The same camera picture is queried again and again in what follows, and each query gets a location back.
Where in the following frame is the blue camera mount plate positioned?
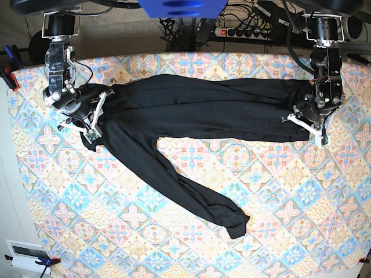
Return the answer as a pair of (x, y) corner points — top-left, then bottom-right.
(138, 0), (228, 19)

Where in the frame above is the patterned tablecloth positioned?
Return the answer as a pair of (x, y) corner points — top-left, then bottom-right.
(1, 63), (370, 277)

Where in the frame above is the blue clamp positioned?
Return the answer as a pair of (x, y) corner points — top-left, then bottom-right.
(5, 255), (61, 277)
(1, 45), (20, 92)

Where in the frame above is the blue clamp upper left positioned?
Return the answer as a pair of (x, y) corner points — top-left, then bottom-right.
(1, 45), (20, 92)

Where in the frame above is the white power strip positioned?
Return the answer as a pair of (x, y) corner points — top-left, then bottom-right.
(214, 27), (270, 41)

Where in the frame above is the white speaker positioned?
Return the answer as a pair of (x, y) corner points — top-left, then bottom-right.
(344, 16), (363, 40)

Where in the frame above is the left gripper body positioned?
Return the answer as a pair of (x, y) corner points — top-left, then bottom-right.
(293, 86), (344, 133)

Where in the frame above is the black round stool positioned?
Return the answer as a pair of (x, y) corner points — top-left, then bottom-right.
(28, 31), (50, 65)

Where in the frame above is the white floor box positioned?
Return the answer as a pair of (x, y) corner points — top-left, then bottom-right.
(5, 239), (48, 274)

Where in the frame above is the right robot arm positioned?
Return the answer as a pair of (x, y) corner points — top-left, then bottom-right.
(10, 1), (114, 144)

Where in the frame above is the black t-shirt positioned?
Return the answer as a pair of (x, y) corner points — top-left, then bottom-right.
(83, 75), (312, 239)

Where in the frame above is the orange clamp lower right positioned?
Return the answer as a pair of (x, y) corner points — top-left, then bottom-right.
(358, 258), (370, 264)

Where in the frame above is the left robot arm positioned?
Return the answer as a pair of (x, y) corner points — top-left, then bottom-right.
(285, 1), (370, 148)

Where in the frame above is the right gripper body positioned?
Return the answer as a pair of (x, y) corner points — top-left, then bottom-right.
(42, 85), (115, 131)

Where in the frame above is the blue clamp lower left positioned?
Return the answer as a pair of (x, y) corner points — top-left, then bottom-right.
(5, 255), (61, 277)

